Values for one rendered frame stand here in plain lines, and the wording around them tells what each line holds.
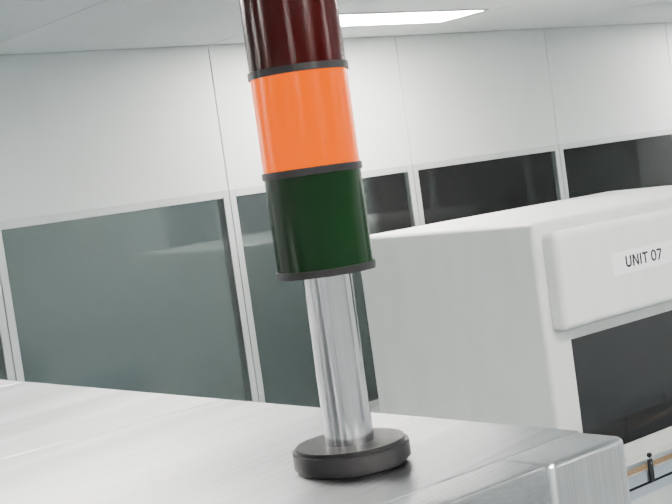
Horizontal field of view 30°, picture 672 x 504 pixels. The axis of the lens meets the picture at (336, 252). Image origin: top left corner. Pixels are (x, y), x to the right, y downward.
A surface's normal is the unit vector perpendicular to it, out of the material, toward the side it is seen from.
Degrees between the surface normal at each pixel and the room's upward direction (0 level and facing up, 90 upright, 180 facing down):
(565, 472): 90
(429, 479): 0
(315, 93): 90
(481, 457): 0
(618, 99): 90
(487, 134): 90
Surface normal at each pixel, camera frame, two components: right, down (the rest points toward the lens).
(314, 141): 0.14, 0.04
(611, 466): 0.63, -0.04
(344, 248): 0.44, 0.00
